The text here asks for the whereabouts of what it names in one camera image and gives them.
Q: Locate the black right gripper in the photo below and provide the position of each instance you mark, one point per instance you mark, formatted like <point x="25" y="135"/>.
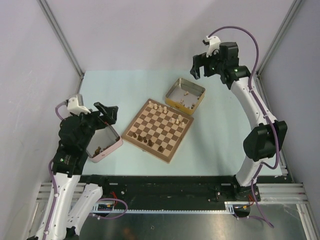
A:
<point x="200" y="61"/>

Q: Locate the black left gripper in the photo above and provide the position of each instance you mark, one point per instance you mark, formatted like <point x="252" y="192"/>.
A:
<point x="109" y="112"/>

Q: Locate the dark pawn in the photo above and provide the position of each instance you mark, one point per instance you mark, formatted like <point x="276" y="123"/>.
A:
<point x="139" y="137"/>

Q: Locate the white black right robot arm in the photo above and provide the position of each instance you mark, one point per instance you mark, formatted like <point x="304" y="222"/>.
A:
<point x="263" y="144"/>

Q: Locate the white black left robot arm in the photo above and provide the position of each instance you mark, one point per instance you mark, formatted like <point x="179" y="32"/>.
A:
<point x="60" y="222"/>

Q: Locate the dark chess pieces pile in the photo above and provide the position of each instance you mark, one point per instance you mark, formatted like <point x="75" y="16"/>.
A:
<point x="100" y="150"/>

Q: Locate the wooden folding chess board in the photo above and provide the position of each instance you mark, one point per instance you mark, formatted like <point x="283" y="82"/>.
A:
<point x="157" y="127"/>

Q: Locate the pink metal tin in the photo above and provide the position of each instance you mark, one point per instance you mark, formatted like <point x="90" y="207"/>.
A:
<point x="102" y="138"/>

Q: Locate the yellow metal tin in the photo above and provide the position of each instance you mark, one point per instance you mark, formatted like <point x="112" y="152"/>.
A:
<point x="191" y="101"/>

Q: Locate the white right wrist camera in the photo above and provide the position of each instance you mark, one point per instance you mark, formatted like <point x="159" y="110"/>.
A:
<point x="213" y="43"/>

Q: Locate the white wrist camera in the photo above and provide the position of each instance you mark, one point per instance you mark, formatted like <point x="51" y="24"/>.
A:
<point x="213" y="43"/>
<point x="75" y="105"/>

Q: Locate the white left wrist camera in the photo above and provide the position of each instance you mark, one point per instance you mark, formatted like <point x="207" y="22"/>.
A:
<point x="75" y="105"/>

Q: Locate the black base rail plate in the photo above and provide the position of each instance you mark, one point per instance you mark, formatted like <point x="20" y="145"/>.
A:
<point x="175" y="192"/>

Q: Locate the right aluminium corner post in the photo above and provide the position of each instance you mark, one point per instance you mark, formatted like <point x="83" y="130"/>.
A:
<point x="280" y="34"/>

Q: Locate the aluminium corner post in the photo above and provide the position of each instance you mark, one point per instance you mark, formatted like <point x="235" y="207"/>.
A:
<point x="280" y="34"/>
<point x="48" y="13"/>

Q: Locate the left aluminium corner post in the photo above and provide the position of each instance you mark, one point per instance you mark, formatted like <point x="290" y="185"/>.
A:
<point x="48" y="13"/>

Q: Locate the aluminium front frame rail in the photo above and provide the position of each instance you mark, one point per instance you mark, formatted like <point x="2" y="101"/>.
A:
<point x="274" y="193"/>

